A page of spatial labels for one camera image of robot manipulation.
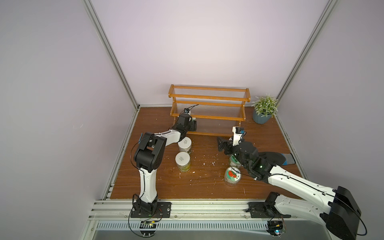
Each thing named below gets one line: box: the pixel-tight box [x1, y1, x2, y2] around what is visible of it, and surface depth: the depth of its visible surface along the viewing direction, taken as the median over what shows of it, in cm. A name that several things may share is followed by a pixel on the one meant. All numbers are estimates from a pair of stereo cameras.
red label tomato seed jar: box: [224, 166, 242, 187], surface depth 79 cm
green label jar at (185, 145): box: [178, 136, 192, 155], surface depth 89 cm
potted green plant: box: [251, 93, 279, 125], surface depth 100 cm
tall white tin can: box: [175, 151, 191, 173], surface depth 83 cm
